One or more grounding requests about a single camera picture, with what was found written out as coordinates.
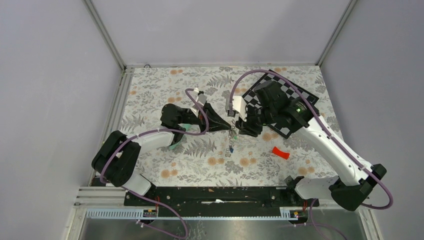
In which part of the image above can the white slotted cable duct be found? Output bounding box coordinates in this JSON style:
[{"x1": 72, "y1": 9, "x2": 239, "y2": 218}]
[{"x1": 85, "y1": 207, "x2": 300, "y2": 221}]

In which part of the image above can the floral patterned table mat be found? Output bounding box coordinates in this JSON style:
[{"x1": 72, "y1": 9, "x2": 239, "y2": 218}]
[{"x1": 120, "y1": 66, "x2": 336, "y2": 187}]

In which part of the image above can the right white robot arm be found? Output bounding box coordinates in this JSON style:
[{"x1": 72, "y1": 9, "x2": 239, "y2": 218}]
[{"x1": 226, "y1": 80, "x2": 388, "y2": 211}]

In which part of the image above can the metal key holder plate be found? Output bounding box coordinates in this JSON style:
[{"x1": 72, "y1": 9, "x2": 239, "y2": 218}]
[{"x1": 225, "y1": 120, "x2": 237, "y2": 158}]

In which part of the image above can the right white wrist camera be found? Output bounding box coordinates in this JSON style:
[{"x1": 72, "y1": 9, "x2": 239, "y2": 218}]
[{"x1": 225, "y1": 96, "x2": 247, "y2": 122}]

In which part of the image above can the red curved plastic piece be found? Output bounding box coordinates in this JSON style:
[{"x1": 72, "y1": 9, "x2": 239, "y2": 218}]
[{"x1": 271, "y1": 146, "x2": 290, "y2": 160}]

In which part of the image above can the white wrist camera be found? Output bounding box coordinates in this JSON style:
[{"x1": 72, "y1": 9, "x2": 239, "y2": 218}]
[
  {"x1": 225, "y1": 96, "x2": 247, "y2": 122},
  {"x1": 190, "y1": 88, "x2": 207, "y2": 117}
]

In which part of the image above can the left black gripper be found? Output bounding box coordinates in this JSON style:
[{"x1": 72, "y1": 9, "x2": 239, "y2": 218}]
[{"x1": 179, "y1": 100, "x2": 232, "y2": 135}]

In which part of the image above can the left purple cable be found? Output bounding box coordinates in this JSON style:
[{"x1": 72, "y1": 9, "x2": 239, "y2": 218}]
[{"x1": 98, "y1": 87, "x2": 210, "y2": 240}]

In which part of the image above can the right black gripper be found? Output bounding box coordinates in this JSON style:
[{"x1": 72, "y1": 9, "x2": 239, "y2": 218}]
[{"x1": 235, "y1": 103, "x2": 276, "y2": 138}]

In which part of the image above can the black white checkerboard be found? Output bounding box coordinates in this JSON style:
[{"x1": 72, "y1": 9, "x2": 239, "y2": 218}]
[{"x1": 242, "y1": 70, "x2": 319, "y2": 139}]

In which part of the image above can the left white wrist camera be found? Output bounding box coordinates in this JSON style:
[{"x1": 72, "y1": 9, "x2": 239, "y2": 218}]
[{"x1": 190, "y1": 88, "x2": 207, "y2": 117}]

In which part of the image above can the mint green plastic stick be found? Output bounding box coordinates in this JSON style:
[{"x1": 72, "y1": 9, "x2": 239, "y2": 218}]
[{"x1": 169, "y1": 123, "x2": 191, "y2": 150}]

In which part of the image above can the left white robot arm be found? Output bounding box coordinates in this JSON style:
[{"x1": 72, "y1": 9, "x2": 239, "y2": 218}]
[{"x1": 91, "y1": 103, "x2": 231, "y2": 206}]

